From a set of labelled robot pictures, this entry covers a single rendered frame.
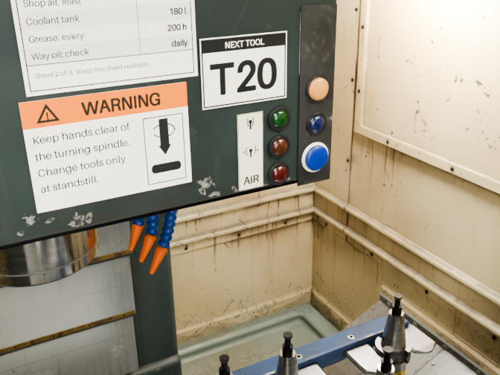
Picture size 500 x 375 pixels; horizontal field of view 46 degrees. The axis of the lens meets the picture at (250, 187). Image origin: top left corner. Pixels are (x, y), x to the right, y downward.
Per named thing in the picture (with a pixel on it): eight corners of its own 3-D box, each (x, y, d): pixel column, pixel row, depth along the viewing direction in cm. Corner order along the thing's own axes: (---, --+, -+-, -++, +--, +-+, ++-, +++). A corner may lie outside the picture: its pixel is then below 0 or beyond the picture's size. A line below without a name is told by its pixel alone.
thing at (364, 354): (393, 368, 100) (393, 364, 100) (368, 379, 98) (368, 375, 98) (367, 346, 106) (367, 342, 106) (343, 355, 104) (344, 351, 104)
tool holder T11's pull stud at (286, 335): (290, 348, 93) (291, 329, 91) (294, 355, 91) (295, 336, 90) (280, 350, 92) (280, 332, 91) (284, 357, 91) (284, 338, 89)
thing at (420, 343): (440, 348, 105) (441, 345, 105) (418, 358, 103) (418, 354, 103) (414, 327, 111) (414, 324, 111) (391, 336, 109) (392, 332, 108)
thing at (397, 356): (393, 341, 109) (395, 329, 108) (417, 359, 104) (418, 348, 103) (367, 351, 106) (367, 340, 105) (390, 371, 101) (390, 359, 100)
